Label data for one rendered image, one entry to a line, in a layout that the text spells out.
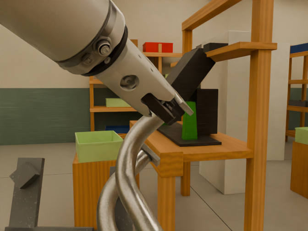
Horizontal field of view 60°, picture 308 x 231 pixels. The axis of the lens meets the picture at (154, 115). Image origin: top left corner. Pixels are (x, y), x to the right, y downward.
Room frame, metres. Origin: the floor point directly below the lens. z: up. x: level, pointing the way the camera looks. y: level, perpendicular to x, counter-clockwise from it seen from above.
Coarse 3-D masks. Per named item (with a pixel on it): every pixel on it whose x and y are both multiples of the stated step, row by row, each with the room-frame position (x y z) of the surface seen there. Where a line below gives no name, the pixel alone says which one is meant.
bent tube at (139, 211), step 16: (176, 96) 0.39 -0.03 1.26; (192, 112) 0.40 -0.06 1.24; (144, 128) 0.40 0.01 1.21; (128, 144) 0.40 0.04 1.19; (128, 160) 0.39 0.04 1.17; (128, 176) 0.38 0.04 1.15; (128, 192) 0.36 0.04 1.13; (128, 208) 0.35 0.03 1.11; (144, 208) 0.34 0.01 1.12; (144, 224) 0.32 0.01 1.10
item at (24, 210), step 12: (24, 168) 0.44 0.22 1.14; (36, 168) 0.46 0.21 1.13; (12, 180) 0.44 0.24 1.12; (24, 180) 0.44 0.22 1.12; (36, 180) 0.46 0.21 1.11; (24, 192) 0.45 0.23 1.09; (36, 192) 0.45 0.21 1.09; (12, 204) 0.44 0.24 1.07; (24, 204) 0.44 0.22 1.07; (36, 204) 0.44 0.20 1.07; (12, 216) 0.44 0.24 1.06; (24, 216) 0.44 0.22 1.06; (36, 216) 0.44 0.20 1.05; (12, 228) 0.43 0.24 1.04; (24, 228) 0.43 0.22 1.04; (36, 228) 0.43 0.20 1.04; (48, 228) 0.43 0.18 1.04; (60, 228) 0.43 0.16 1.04; (72, 228) 0.43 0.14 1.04; (84, 228) 0.43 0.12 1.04
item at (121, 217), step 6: (114, 168) 0.49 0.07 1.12; (120, 204) 0.45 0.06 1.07; (120, 210) 0.45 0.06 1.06; (120, 216) 0.44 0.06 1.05; (126, 216) 0.44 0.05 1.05; (120, 222) 0.44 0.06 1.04; (126, 222) 0.44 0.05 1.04; (120, 228) 0.43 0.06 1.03; (126, 228) 0.43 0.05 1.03; (132, 228) 0.44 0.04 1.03
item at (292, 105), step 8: (296, 48) 5.94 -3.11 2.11; (304, 48) 5.73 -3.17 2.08; (296, 56) 5.84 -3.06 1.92; (304, 56) 6.24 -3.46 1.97; (304, 64) 6.22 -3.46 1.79; (304, 72) 6.21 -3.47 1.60; (288, 80) 6.11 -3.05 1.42; (296, 80) 5.87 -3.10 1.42; (304, 80) 5.63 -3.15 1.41; (288, 88) 6.11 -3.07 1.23; (304, 88) 6.20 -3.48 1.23; (288, 96) 6.11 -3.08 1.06; (304, 96) 6.20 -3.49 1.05; (288, 104) 6.11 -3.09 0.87; (296, 104) 5.90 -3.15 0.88; (304, 104) 5.67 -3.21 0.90; (288, 112) 6.12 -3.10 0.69; (304, 112) 6.20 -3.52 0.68; (288, 120) 6.12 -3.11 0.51; (304, 120) 6.21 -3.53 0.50
